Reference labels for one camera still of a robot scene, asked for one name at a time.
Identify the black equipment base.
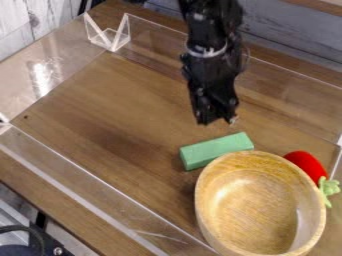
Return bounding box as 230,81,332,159
0,225,75,256

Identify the clear acrylic front barrier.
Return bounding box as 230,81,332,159
0,124,215,256

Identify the clear acrylic corner bracket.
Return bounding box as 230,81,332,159
83,13,131,52

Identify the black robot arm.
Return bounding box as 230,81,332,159
179,0,243,125

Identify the red plush strawberry toy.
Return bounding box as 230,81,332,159
283,151,340,208

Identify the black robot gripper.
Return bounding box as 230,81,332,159
180,36,244,125

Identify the brown wooden bowl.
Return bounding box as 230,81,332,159
195,151,326,256

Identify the green foam block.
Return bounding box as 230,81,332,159
179,132,254,171

